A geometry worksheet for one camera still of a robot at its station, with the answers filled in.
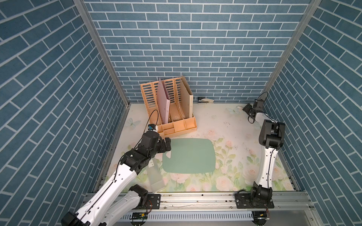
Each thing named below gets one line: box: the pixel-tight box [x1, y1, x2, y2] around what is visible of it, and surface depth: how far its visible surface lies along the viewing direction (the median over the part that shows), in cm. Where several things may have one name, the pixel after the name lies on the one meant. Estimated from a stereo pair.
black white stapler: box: [197, 96, 215, 104], surface depth 125 cm
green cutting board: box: [162, 138, 216, 174], surface depth 92 cm
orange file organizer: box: [139, 77, 198, 139], surface depth 103 cm
